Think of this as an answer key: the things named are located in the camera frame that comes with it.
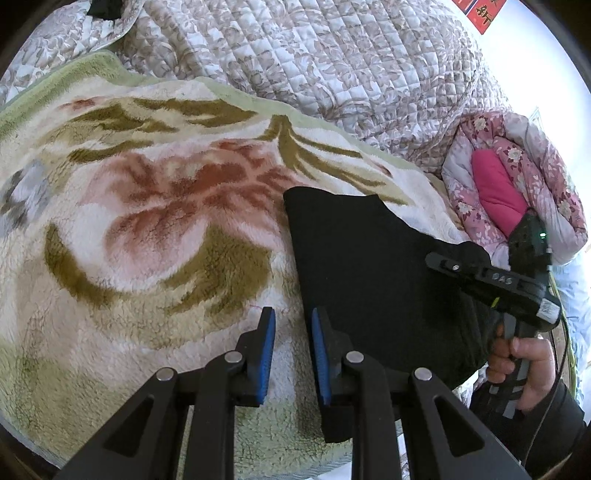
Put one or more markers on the person's right forearm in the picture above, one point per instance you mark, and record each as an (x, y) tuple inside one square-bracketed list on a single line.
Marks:
[(540, 434)]

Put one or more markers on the floral fleece blanket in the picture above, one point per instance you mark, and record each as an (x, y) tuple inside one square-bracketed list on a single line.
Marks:
[(152, 221)]

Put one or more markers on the grey quilted bedspread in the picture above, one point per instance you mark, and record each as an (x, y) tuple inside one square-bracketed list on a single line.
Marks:
[(323, 69)]

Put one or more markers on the dark cloth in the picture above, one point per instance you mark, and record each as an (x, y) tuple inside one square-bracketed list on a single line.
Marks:
[(105, 8)]

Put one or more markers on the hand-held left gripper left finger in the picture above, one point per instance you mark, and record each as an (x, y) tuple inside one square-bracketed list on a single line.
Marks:
[(264, 355)]

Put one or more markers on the person's right hand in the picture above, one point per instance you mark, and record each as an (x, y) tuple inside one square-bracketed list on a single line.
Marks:
[(538, 369)]

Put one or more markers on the red wall poster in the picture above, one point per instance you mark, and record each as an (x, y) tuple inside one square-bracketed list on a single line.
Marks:
[(482, 14)]

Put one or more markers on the pink cloth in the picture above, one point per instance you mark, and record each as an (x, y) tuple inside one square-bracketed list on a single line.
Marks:
[(498, 194)]

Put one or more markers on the black pants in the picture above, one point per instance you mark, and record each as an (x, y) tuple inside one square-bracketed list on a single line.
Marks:
[(383, 277)]

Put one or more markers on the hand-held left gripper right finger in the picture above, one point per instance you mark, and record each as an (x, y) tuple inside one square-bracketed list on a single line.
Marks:
[(319, 355)]

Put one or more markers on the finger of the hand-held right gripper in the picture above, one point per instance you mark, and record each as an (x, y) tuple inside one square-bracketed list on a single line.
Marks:
[(450, 264)]

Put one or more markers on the pink floral quilt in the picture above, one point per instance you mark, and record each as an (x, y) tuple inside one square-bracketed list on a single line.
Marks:
[(549, 194)]

